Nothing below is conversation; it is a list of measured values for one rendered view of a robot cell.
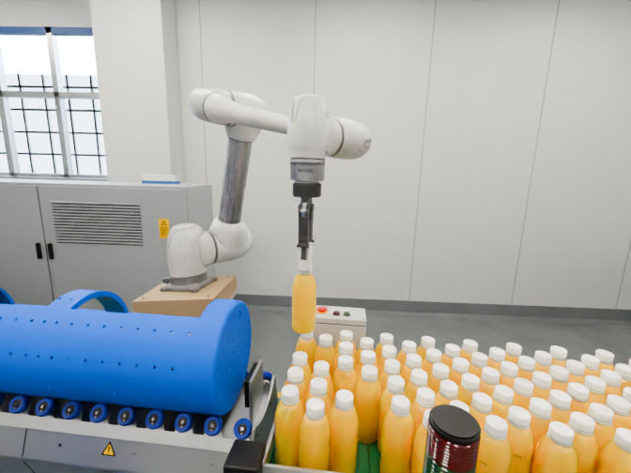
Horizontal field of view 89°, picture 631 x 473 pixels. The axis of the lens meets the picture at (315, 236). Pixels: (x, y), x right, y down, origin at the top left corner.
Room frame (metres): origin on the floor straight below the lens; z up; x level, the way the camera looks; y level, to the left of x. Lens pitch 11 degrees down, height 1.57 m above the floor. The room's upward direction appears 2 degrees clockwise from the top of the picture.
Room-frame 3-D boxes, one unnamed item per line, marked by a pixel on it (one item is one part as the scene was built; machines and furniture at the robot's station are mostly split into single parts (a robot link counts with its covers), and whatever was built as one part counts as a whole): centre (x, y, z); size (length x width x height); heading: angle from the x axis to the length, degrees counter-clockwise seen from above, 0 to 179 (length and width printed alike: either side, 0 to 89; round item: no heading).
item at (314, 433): (0.59, -0.01, 0.99); 0.07 x 0.07 x 0.19
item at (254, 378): (0.76, 0.16, 0.99); 0.10 x 0.02 x 0.12; 174
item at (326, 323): (1.03, -0.08, 1.05); 0.20 x 0.10 x 0.10; 84
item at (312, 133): (0.85, 0.02, 1.68); 0.13 x 0.11 x 0.16; 135
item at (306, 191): (0.84, 0.03, 1.50); 0.08 x 0.07 x 0.09; 174
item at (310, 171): (0.84, 0.03, 1.57); 0.09 x 0.09 x 0.06
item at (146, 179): (2.47, 1.19, 1.48); 0.24 x 0.12 x 0.08; 96
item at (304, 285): (0.84, 0.03, 1.22); 0.07 x 0.07 x 0.19
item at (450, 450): (0.36, -0.19, 1.23); 0.06 x 0.06 x 0.04
